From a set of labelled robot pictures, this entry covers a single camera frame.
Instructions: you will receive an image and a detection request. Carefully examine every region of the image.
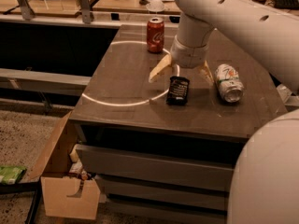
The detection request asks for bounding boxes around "white round dish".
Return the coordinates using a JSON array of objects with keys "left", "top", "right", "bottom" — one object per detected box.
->
[{"left": 146, "top": 0, "right": 164, "bottom": 13}]

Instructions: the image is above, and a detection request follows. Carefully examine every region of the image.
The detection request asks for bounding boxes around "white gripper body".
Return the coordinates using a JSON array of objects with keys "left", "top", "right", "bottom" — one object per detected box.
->
[{"left": 170, "top": 35, "right": 208, "bottom": 69}]

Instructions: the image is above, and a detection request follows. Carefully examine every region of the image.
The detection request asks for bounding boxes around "left metal bracket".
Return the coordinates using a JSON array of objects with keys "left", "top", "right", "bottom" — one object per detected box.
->
[{"left": 17, "top": 0, "right": 35, "bottom": 21}]

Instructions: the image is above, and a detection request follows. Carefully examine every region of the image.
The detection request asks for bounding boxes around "black rxbar chocolate bar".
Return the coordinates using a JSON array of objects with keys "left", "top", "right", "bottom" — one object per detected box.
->
[{"left": 166, "top": 76, "right": 190, "bottom": 105}]

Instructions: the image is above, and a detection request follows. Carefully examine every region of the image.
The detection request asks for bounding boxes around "white green soda can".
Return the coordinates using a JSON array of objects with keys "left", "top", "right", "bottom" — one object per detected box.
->
[{"left": 214, "top": 64, "right": 244, "bottom": 103}]

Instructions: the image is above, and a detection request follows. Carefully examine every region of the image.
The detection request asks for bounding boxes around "middle metal bracket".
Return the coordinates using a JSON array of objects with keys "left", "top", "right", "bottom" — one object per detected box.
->
[{"left": 78, "top": 0, "right": 93, "bottom": 24}]

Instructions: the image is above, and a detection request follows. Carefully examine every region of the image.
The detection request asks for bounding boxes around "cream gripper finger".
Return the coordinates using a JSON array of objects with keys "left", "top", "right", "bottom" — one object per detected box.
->
[
  {"left": 149, "top": 54, "right": 172, "bottom": 83},
  {"left": 199, "top": 62, "right": 214, "bottom": 85}
]

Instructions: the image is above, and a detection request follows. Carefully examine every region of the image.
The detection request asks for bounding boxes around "red cola can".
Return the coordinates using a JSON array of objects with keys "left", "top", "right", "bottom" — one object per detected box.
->
[{"left": 147, "top": 17, "right": 164, "bottom": 53}]

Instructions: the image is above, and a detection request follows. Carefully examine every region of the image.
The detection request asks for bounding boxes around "grey drawer cabinet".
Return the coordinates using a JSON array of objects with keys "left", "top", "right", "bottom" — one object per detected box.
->
[{"left": 70, "top": 25, "right": 286, "bottom": 224}]

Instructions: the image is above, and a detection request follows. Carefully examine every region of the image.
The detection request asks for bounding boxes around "metal bracket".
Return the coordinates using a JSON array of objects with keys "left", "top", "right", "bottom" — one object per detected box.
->
[
  {"left": 17, "top": 0, "right": 35, "bottom": 21},
  {"left": 78, "top": 0, "right": 93, "bottom": 24}
]

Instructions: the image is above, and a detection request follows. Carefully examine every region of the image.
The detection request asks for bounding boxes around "green snack bag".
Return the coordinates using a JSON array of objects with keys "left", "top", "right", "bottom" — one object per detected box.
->
[{"left": 0, "top": 165, "right": 27, "bottom": 185}]

